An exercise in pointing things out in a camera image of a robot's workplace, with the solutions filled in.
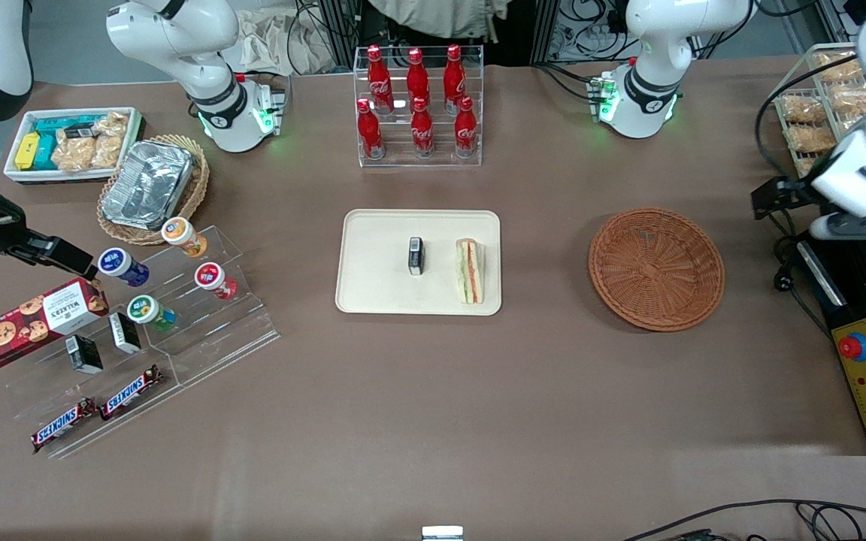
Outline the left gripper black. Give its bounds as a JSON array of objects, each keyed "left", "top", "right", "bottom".
[{"left": 751, "top": 174, "right": 825, "bottom": 220}]

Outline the triangle sandwich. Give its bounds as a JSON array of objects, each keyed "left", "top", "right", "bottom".
[{"left": 455, "top": 238, "right": 486, "bottom": 305}]

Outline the aluminium foil tray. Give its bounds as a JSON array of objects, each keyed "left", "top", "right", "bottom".
[{"left": 101, "top": 140, "right": 195, "bottom": 231}]

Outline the brown wicker basket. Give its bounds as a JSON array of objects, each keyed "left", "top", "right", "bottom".
[{"left": 588, "top": 208, "right": 725, "bottom": 333}]

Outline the light wicker basket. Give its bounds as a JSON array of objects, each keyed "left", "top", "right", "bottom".
[{"left": 97, "top": 134, "right": 210, "bottom": 246}]

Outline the cream plastic tray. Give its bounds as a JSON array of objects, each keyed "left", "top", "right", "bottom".
[{"left": 335, "top": 209, "right": 503, "bottom": 316}]

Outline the purple gum bottle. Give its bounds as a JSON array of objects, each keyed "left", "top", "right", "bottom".
[{"left": 98, "top": 247, "right": 150, "bottom": 288}]

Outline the red Walkers shortbread box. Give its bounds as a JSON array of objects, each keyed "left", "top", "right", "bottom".
[{"left": 0, "top": 277, "right": 111, "bottom": 373}]

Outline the white plastic bin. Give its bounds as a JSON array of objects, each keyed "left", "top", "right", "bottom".
[{"left": 3, "top": 107, "right": 144, "bottom": 185}]

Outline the green gum bottle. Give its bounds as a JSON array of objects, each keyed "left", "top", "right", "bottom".
[{"left": 127, "top": 295, "right": 177, "bottom": 332}]

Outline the yellow small box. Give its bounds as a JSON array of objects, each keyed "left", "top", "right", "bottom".
[{"left": 16, "top": 133, "right": 41, "bottom": 171}]

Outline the orange gum bottle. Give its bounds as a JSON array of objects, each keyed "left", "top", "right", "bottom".
[{"left": 161, "top": 216, "right": 208, "bottom": 258}]

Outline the black machine yellow panel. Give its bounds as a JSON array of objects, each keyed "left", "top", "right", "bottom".
[{"left": 794, "top": 225, "right": 866, "bottom": 457}]

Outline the Snickers chocolate bar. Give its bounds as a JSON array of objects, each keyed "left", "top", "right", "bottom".
[
  {"left": 31, "top": 397, "right": 99, "bottom": 454},
  {"left": 99, "top": 364, "right": 164, "bottom": 421}
]

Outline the red gum bottle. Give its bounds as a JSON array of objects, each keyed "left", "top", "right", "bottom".
[{"left": 194, "top": 262, "right": 239, "bottom": 301}]

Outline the clear acrylic tiered stand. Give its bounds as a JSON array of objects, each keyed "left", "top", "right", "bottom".
[{"left": 5, "top": 224, "right": 281, "bottom": 461}]

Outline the crumpled beige cloth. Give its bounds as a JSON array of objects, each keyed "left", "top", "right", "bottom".
[{"left": 236, "top": 8, "right": 344, "bottom": 76}]

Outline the red cola bottle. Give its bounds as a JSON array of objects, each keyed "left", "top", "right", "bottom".
[
  {"left": 406, "top": 48, "right": 432, "bottom": 104},
  {"left": 410, "top": 97, "right": 435, "bottom": 158},
  {"left": 367, "top": 45, "right": 395, "bottom": 115},
  {"left": 443, "top": 44, "right": 468, "bottom": 113},
  {"left": 356, "top": 98, "right": 386, "bottom": 160},
  {"left": 453, "top": 95, "right": 478, "bottom": 158}
]

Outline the clear acrylic bottle rack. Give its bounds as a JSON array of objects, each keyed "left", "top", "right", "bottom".
[{"left": 353, "top": 44, "right": 484, "bottom": 168}]

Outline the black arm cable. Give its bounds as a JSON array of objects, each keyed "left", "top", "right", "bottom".
[{"left": 753, "top": 53, "right": 864, "bottom": 185}]

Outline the black power cable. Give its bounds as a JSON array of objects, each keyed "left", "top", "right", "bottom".
[{"left": 764, "top": 210, "right": 836, "bottom": 339}]

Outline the white wire rack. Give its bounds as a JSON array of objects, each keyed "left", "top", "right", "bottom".
[{"left": 768, "top": 40, "right": 866, "bottom": 200}]

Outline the black thin cable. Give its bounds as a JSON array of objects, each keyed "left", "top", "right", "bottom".
[{"left": 621, "top": 498, "right": 866, "bottom": 541}]

